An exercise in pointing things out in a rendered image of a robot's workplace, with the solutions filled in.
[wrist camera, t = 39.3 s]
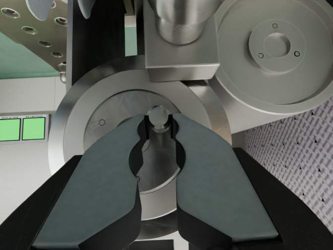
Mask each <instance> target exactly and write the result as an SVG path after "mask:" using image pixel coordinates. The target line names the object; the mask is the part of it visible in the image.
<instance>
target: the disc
mask: <svg viewBox="0 0 333 250"><path fill-rule="evenodd" d="M130 69H146V68H145V55H134V56H126V57H121V58H117V59H114V60H111V61H108V62H105V63H103V64H101V65H99V66H97V67H95V68H94V69H92V70H91V71H89V72H88V73H86V74H85V75H84V76H82V77H81V78H80V79H79V80H78V81H77V82H76V83H75V84H74V85H73V86H72V87H71V88H70V89H69V91H68V92H67V93H66V95H65V96H64V98H63V99H62V101H61V103H60V104H59V106H58V108H57V110H56V113H55V115H54V118H53V121H52V125H51V129H50V134H49V142H48V156H49V165H50V170H51V174H52V175H53V174H54V173H55V172H56V171H57V170H59V169H60V168H61V167H62V166H63V165H64V164H65V163H64V158H63V135H64V130H65V126H66V123H67V120H68V117H69V115H70V113H71V111H72V109H73V107H74V106H75V104H76V102H77V101H78V100H79V98H80V97H81V96H82V95H83V94H84V93H85V92H86V91H87V90H88V89H89V88H90V87H91V86H93V85H94V84H95V83H97V82H98V81H100V80H101V79H103V78H105V77H107V76H109V75H111V74H114V73H117V72H120V71H125V70H130ZM180 81H181V82H182V83H184V84H185V85H186V86H188V87H189V88H190V89H191V90H192V91H193V92H194V93H195V94H196V95H197V97H198V98H199V99H200V101H201V102H202V104H203V105H204V107H205V109H206V111H207V113H208V116H209V118H210V121H211V125H212V129H213V131H214V132H215V133H217V134H218V135H220V136H221V137H222V138H224V139H225V140H226V141H227V142H228V143H229V144H231V145H232V140H231V131H230V126H229V122H228V118H227V115H226V112H225V110H224V108H223V105H222V103H221V101H220V100H219V98H218V96H217V95H216V93H215V92H214V91H213V89H212V88H211V87H210V86H209V84H208V83H207V82H206V81H205V80H203V79H199V80H180ZM176 231H178V229H177V210H175V211H173V212H171V213H169V214H167V215H164V216H162V217H158V218H155V219H150V220H142V221H141V230H140V234H139V236H138V238H137V240H147V239H154V238H159V237H163V236H166V235H169V234H172V233H174V232H176Z"/></svg>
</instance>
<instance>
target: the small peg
mask: <svg viewBox="0 0 333 250"><path fill-rule="evenodd" d="M147 122H148V124H149V125H150V127H151V128H152V130H153V131H155V132H157V133H164V132H166V131H167V130H168V129H169V127H170V112H169V110H168V109H167V108H166V107H165V106H162V105H156V106H153V107H152V108H150V109H149V111H148V112H147Z"/></svg>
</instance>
